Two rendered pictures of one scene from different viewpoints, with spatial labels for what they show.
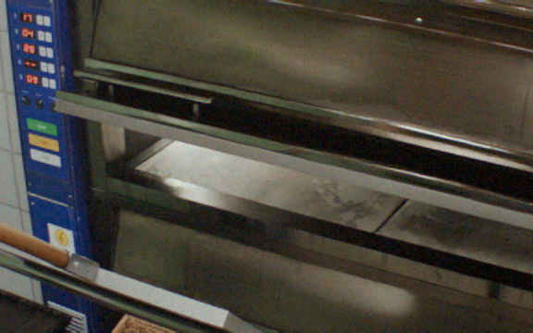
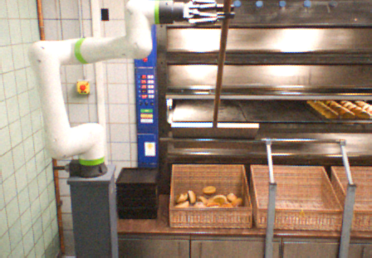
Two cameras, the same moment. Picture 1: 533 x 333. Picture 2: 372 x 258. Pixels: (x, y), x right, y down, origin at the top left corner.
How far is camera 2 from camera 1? 1.70 m
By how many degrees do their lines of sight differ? 30
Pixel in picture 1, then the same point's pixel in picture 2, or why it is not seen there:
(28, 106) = (141, 105)
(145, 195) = not seen: hidden behind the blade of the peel
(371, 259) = not seen: hidden behind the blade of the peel
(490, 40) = (284, 60)
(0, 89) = (126, 103)
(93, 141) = (163, 112)
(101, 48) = (170, 83)
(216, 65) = (208, 81)
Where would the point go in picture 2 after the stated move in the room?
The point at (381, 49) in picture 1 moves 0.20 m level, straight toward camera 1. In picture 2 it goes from (253, 70) to (270, 73)
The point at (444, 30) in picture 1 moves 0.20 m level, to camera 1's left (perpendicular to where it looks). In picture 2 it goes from (272, 60) to (250, 62)
